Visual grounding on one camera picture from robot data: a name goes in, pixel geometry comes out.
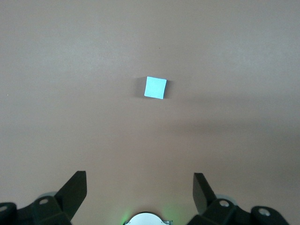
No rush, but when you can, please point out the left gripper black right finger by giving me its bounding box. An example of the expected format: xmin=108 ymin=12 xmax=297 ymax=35
xmin=187 ymin=172 xmax=290 ymax=225

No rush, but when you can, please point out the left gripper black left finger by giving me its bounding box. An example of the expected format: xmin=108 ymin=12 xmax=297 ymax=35
xmin=0 ymin=171 xmax=88 ymax=225

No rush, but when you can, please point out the light blue foam block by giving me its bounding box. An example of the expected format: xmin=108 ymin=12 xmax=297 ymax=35
xmin=143 ymin=76 xmax=167 ymax=100

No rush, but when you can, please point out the brown table cloth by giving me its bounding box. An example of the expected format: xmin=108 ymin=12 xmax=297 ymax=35
xmin=0 ymin=0 xmax=300 ymax=225

